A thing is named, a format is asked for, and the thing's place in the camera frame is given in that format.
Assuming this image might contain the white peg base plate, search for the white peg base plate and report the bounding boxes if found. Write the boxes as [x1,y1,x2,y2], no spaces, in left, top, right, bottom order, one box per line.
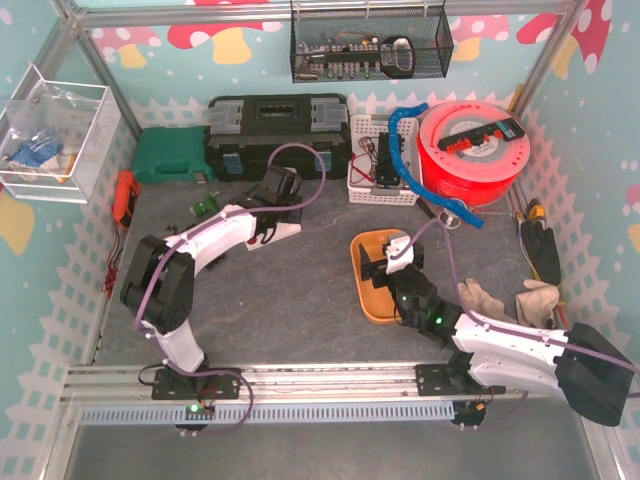
[245,223,301,251]

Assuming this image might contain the green hose nozzle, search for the green hose nozzle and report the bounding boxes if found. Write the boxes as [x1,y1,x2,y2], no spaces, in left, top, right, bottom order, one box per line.
[190,196,220,218]

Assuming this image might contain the black ribbed rail block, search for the black ribbed rail block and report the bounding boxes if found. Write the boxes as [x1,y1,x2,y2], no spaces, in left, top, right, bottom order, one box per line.
[205,254,226,271]

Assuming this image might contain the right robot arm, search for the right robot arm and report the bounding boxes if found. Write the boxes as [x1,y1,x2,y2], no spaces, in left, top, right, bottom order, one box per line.
[350,229,636,427]

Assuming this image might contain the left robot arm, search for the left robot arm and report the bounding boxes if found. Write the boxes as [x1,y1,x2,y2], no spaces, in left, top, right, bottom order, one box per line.
[120,166,302,375]

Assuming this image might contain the orange plastic tray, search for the orange plastic tray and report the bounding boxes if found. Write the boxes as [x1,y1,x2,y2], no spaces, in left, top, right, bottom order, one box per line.
[350,228,403,325]

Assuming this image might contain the black toolbox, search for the black toolbox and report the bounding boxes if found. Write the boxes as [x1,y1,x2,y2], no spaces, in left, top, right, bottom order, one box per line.
[203,93,353,182]

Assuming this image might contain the white plastic basket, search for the white plastic basket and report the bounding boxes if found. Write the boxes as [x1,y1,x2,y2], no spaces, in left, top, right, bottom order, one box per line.
[347,114,422,206]

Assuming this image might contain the beige work glove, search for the beige work glove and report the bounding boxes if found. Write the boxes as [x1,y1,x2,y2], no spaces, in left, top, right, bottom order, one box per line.
[515,279,560,329]
[457,278,516,324]

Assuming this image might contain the green tool case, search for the green tool case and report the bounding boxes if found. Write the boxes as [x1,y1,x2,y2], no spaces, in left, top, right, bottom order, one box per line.
[131,126,215,183]

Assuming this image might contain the red filament spool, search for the red filament spool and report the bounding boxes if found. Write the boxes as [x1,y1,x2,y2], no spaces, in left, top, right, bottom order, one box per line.
[416,100,531,207]

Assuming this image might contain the black work glove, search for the black work glove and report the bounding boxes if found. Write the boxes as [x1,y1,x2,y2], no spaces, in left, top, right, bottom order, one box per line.
[520,220,561,286]

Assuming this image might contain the yellow black screwdriver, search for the yellow black screwdriver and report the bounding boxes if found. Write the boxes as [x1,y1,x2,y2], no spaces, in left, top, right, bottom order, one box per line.
[516,199,546,223]

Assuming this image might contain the orange multimeter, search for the orange multimeter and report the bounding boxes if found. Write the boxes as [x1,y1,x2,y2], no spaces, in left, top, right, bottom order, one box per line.
[112,170,141,229]

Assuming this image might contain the black terminal strip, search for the black terminal strip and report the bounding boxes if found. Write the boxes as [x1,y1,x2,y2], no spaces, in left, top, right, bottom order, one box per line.
[437,118,525,154]

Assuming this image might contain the clear acrylic box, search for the clear acrylic box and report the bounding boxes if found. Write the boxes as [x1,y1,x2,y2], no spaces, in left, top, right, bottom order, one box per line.
[1,65,121,204]

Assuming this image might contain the blue white glove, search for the blue white glove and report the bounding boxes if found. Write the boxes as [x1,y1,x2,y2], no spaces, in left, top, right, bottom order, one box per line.
[9,130,63,170]

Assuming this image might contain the blue corrugated hose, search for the blue corrugated hose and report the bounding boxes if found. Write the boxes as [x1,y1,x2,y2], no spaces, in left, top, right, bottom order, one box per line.
[388,102,485,230]

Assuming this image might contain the orange handled pliers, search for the orange handled pliers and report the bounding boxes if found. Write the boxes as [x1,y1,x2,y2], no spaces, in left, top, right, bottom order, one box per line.
[163,225,181,241]

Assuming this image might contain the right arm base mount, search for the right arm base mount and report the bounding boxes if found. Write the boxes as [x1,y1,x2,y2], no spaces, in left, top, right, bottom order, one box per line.
[414,364,492,397]

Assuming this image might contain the grey slotted cable duct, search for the grey slotted cable duct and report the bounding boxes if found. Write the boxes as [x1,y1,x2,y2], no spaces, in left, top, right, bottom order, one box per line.
[81,401,455,426]

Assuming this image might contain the black mesh wire basket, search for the black mesh wire basket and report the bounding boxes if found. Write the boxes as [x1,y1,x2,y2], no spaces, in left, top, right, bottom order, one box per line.
[290,4,454,83]

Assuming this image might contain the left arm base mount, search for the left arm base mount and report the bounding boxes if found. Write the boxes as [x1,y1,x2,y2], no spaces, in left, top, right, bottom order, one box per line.
[151,367,240,401]

